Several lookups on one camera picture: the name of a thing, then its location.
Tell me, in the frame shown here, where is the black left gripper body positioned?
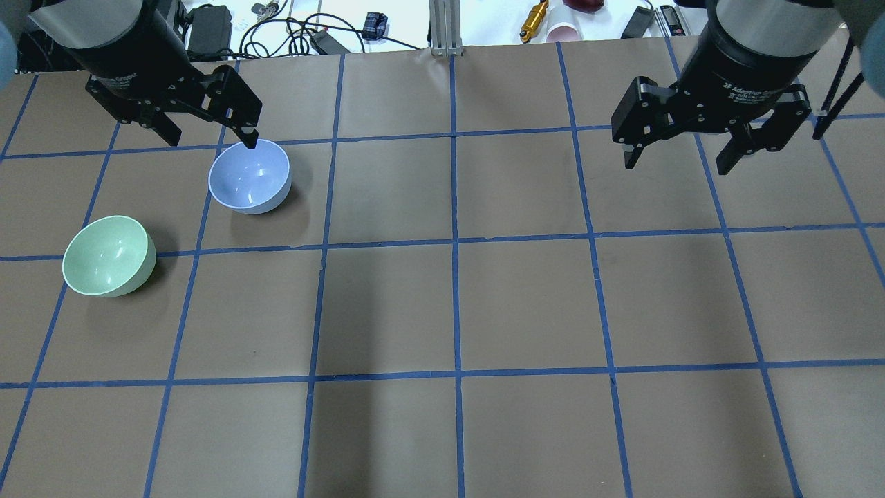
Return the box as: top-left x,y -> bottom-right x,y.
69,1 -> 196,111

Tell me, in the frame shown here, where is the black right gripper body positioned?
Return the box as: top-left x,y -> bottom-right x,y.
682,1 -> 823,116

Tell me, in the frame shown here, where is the green bowl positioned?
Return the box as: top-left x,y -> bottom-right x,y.
62,215 -> 157,297

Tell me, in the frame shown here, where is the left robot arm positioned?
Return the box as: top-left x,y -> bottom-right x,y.
29,1 -> 262,149

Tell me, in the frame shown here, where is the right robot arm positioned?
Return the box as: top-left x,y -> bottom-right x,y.
611,1 -> 841,174

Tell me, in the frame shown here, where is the blue bowl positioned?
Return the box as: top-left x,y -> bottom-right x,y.
207,139 -> 292,215

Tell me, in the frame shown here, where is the black power adapter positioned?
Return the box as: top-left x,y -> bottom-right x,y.
186,4 -> 233,61

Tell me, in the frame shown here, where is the pink cup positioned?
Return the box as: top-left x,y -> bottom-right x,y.
545,20 -> 584,42

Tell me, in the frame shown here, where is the aluminium frame post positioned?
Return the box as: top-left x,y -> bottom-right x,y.
429,0 -> 464,57

